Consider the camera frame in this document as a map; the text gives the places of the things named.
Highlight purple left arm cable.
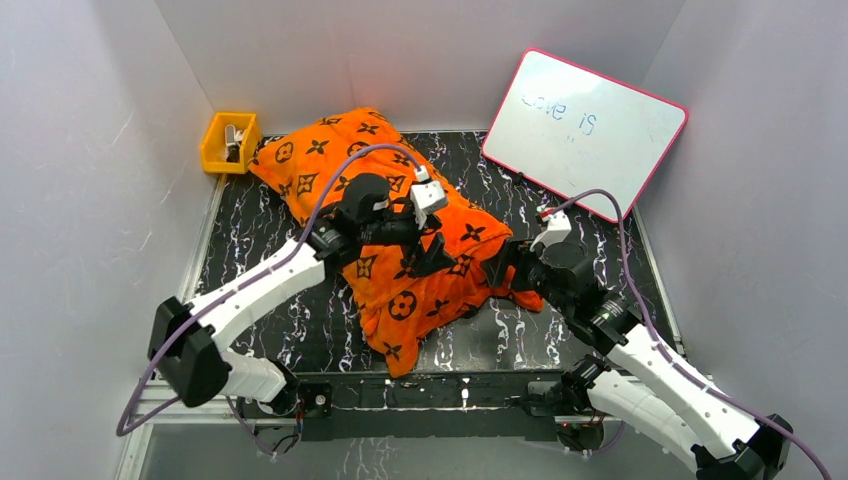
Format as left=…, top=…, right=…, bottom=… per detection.
left=115, top=142, right=432, bottom=439

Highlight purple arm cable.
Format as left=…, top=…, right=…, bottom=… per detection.
left=115, top=142, right=432, bottom=439
left=537, top=188, right=833, bottom=480

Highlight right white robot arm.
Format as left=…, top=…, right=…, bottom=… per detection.
left=481, top=240, right=791, bottom=479

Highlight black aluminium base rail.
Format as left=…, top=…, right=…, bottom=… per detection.
left=119, top=360, right=747, bottom=480

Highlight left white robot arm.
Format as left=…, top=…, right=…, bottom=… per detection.
left=148, top=170, right=455, bottom=416

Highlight pink framed whiteboard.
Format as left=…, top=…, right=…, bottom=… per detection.
left=481, top=49, right=689, bottom=222

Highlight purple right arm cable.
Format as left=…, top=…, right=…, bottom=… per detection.
left=537, top=188, right=833, bottom=480

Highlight yellow plastic bin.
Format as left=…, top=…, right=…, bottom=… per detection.
left=199, top=112, right=262, bottom=175

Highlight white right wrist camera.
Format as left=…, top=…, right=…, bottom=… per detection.
left=530, top=210, right=572, bottom=253

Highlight orange patterned pillowcase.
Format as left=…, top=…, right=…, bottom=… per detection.
left=249, top=107, right=544, bottom=377

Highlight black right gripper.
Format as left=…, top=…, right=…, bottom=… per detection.
left=479, top=237, right=572, bottom=317

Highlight white clips in bin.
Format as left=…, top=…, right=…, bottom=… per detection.
left=224, top=124, right=244, bottom=163

